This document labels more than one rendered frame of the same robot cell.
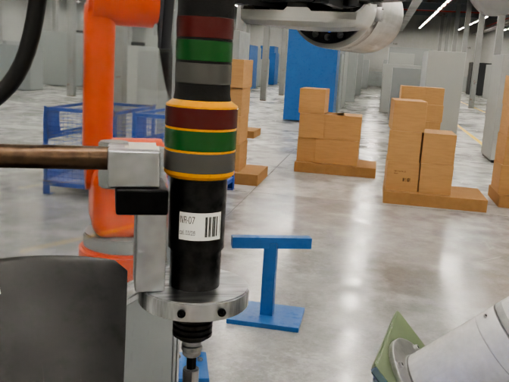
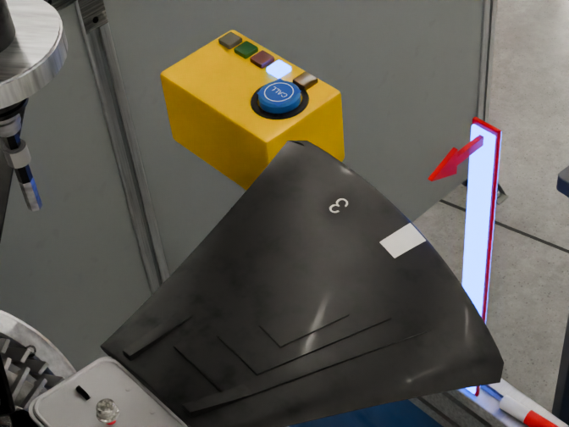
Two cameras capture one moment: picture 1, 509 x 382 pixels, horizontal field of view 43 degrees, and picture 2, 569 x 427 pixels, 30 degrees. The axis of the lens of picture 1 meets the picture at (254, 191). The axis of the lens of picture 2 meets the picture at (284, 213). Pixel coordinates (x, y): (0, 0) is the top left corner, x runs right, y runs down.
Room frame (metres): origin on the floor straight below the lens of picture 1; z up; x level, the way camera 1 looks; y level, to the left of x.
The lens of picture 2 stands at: (0.13, -0.25, 1.71)
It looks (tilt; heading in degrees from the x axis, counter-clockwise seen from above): 45 degrees down; 30
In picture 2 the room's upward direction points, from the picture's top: 7 degrees counter-clockwise
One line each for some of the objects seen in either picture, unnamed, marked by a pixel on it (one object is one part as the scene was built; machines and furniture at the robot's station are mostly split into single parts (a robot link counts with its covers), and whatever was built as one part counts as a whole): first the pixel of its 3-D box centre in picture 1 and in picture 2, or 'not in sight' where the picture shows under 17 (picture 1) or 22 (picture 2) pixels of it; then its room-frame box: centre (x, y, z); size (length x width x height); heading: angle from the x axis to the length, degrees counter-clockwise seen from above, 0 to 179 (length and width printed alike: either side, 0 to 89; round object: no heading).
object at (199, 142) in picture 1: (200, 137); not in sight; (0.39, 0.03, 1.56); 0.04 x 0.04 x 0.01
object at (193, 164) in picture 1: (199, 158); not in sight; (0.39, 0.03, 1.54); 0.04 x 0.04 x 0.01
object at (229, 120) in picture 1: (201, 116); not in sight; (0.39, 0.03, 1.57); 0.04 x 0.04 x 0.01
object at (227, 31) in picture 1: (205, 28); not in sight; (0.39, 0.03, 1.62); 0.03 x 0.03 x 0.01
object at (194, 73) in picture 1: (203, 73); not in sight; (0.39, 0.03, 1.59); 0.03 x 0.03 x 0.01
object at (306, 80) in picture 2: not in sight; (305, 80); (0.85, 0.12, 1.08); 0.02 x 0.02 x 0.01; 68
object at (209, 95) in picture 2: not in sight; (253, 120); (0.84, 0.18, 1.02); 0.16 x 0.10 x 0.11; 68
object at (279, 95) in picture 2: not in sight; (279, 97); (0.82, 0.13, 1.08); 0.04 x 0.04 x 0.02
